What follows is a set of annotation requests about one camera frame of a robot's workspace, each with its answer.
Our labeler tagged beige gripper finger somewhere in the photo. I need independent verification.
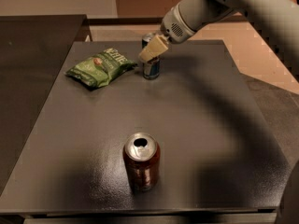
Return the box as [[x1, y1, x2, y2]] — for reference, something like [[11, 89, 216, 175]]
[[138, 35, 169, 63]]

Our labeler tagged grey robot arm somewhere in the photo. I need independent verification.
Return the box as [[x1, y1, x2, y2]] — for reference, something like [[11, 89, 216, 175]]
[[139, 0, 299, 80]]

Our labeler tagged red coke can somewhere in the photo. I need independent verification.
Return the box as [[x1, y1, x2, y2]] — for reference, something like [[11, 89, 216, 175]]
[[122, 133, 161, 191]]

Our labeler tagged green chip bag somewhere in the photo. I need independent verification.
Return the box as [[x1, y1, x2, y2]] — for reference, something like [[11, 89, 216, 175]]
[[65, 48, 136, 89]]

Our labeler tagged redbull can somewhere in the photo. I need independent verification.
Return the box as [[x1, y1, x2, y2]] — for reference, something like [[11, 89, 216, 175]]
[[142, 33, 160, 80]]

